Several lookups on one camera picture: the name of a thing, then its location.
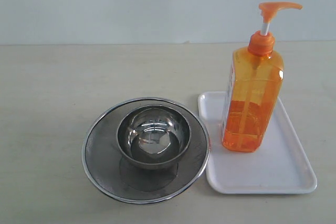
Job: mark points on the orange soap pump bottle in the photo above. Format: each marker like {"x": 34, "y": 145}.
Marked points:
{"x": 255, "y": 79}

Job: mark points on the large steel mesh strainer basin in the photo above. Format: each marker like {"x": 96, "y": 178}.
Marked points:
{"x": 114, "y": 176}

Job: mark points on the white rectangular plastic tray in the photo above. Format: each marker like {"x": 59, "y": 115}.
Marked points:
{"x": 279, "y": 166}

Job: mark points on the small stainless steel bowl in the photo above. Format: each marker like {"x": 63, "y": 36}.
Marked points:
{"x": 153, "y": 136}

